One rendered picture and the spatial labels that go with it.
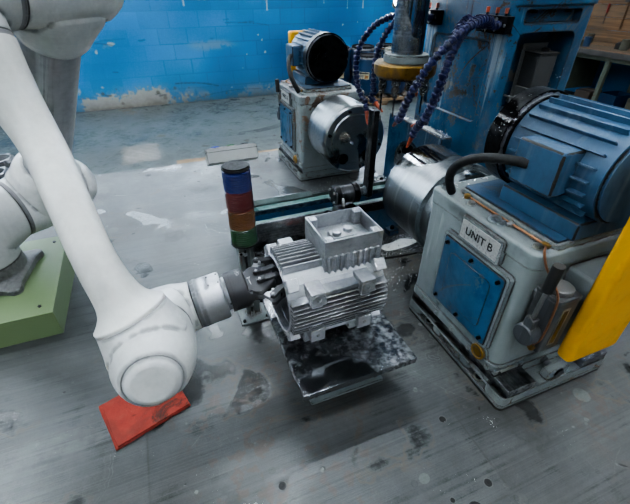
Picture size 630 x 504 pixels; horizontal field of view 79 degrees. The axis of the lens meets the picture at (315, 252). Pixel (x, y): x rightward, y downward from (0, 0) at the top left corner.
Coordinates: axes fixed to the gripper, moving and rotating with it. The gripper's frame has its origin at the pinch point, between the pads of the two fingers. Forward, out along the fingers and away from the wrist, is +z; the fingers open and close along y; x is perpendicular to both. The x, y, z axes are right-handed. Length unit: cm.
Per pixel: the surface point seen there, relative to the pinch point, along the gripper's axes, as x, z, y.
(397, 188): 3.3, 29.9, 20.7
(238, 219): -4.5, -12.9, 16.5
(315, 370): 14.6, -9.5, -13.1
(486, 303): 9.1, 25.4, -18.2
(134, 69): 58, -37, 592
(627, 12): 52, 539, 304
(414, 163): -2.2, 35.1, 21.0
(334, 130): 4, 34, 69
